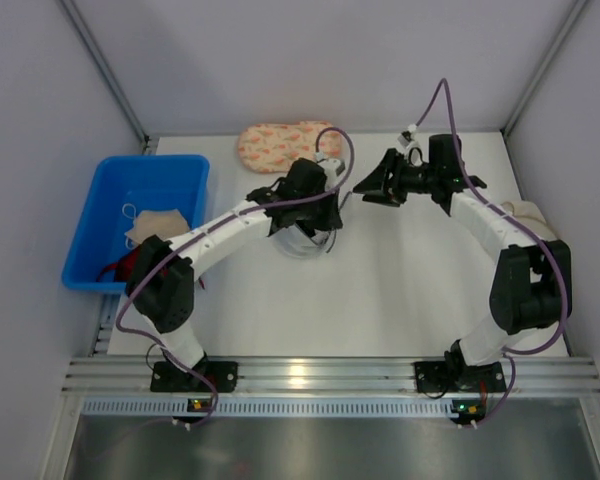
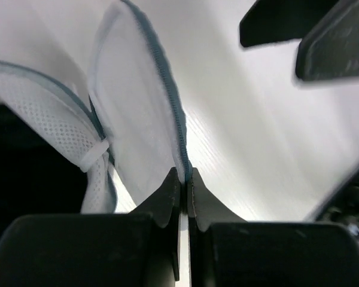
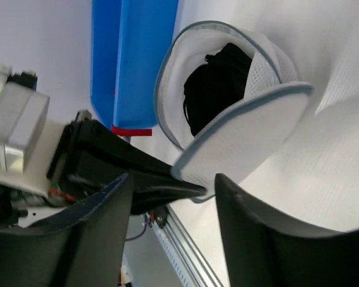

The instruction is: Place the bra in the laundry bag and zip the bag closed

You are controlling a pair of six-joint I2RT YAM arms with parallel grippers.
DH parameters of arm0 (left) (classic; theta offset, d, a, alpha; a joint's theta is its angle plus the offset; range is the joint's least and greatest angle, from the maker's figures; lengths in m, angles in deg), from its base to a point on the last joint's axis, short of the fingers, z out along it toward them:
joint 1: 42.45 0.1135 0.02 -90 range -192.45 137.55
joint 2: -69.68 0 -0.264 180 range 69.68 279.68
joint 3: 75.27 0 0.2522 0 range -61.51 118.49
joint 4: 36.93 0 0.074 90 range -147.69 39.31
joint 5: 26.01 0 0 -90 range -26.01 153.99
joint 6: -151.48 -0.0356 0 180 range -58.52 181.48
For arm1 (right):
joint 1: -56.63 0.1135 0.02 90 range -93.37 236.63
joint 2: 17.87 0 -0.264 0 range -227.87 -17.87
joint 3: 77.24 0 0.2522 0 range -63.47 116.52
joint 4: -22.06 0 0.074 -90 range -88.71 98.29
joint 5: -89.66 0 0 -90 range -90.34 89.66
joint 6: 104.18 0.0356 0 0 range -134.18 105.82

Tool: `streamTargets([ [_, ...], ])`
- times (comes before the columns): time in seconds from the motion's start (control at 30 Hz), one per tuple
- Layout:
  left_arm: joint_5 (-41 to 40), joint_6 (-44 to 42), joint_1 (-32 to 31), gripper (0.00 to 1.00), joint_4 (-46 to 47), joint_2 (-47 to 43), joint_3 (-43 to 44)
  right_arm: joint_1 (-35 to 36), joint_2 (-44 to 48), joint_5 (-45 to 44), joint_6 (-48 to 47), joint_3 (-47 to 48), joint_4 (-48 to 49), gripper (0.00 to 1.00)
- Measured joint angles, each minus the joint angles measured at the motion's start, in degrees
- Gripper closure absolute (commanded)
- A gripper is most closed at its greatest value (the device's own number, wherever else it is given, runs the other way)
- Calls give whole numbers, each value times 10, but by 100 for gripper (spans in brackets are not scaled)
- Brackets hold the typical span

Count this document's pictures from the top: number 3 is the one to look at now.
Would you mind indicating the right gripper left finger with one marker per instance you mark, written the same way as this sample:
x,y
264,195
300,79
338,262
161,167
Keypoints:
x,y
81,245

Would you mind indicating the black bra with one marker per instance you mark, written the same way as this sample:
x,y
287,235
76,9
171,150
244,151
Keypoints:
x,y
215,85

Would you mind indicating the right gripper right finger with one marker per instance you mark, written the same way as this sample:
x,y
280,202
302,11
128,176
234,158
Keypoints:
x,y
266,247

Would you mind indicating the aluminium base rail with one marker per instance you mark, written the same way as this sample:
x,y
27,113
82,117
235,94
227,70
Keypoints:
x,y
159,251

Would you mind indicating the blue plastic bin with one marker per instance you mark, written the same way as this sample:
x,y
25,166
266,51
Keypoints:
x,y
129,42

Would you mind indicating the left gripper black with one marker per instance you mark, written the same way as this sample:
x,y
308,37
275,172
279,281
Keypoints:
x,y
89,156

